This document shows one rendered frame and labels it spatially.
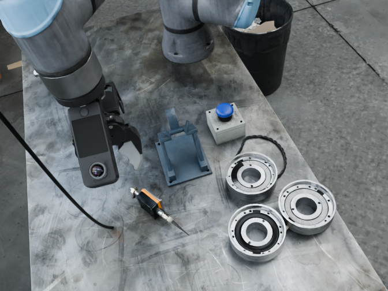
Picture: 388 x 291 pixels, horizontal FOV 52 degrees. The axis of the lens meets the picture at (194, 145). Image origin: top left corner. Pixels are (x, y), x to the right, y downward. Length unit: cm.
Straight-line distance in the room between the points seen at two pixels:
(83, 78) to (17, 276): 143
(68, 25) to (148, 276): 48
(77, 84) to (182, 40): 63
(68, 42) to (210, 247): 47
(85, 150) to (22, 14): 19
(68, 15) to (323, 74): 194
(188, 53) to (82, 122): 61
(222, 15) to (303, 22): 171
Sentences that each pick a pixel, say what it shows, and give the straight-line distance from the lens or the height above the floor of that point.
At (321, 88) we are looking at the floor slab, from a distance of 223.
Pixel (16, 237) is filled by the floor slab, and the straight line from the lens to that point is 196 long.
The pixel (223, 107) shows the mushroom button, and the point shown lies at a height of 87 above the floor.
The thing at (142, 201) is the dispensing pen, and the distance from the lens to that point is 81.
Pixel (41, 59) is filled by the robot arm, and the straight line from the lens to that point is 49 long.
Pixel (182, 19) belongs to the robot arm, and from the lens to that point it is 107.
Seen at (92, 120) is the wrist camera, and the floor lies 113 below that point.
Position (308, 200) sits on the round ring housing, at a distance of 81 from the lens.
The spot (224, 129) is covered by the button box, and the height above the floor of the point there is 84.
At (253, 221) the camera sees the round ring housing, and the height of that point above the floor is 83.
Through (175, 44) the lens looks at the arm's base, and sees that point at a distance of 113.
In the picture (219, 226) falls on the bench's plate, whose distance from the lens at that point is 80.
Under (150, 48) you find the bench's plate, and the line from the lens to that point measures 122.
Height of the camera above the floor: 151
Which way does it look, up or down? 50 degrees down
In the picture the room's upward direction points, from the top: 11 degrees counter-clockwise
